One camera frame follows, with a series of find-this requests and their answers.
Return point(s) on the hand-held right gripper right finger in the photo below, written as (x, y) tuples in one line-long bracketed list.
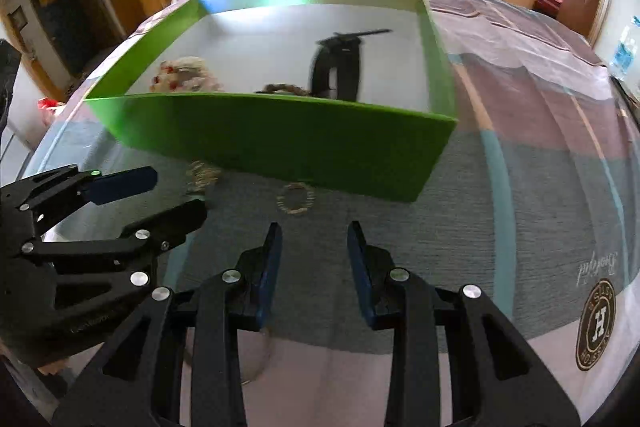
[(359, 279)]

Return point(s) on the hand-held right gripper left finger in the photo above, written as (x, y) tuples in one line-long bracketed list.
[(267, 279)]

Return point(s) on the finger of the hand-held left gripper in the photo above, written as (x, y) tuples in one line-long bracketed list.
[(167, 227), (122, 184)]

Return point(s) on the green cardboard box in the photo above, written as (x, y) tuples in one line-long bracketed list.
[(280, 142)]

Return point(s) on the black wristwatch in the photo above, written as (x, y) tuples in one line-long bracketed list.
[(345, 72)]

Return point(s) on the red and white paper bag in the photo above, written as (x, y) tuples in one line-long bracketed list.
[(50, 104)]

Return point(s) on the striped printed tablecloth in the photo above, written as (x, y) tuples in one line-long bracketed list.
[(525, 232)]

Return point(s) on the clear water bottle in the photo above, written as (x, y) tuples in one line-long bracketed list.
[(625, 52)]

